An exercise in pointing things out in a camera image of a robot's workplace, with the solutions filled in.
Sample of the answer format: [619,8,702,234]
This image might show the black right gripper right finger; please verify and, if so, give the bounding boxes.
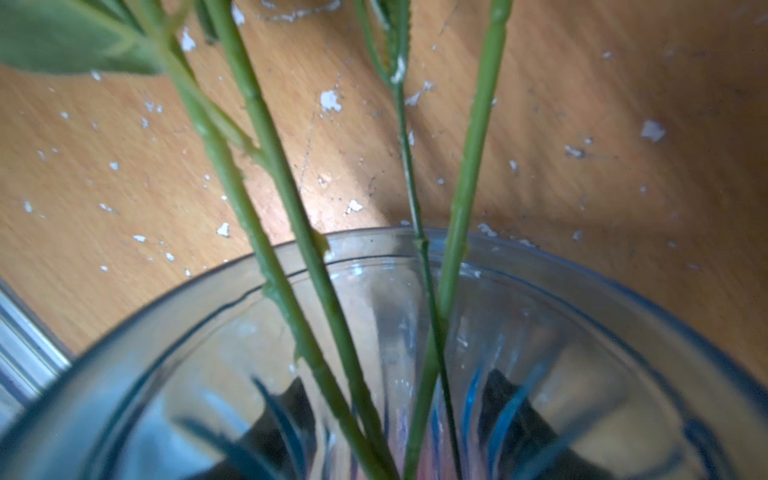
[477,369,600,479]

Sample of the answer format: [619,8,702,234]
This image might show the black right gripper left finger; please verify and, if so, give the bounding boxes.
[197,377,317,479]

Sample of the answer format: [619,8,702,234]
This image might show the blue purple glass vase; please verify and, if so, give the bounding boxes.
[0,226,768,480]

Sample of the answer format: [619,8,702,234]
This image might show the red rose stem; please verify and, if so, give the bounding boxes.
[204,1,399,479]

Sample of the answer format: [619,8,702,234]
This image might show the pink rose stem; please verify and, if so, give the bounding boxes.
[403,1,513,479]

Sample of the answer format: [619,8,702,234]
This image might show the white flower stem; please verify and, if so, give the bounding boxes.
[1,1,398,479]

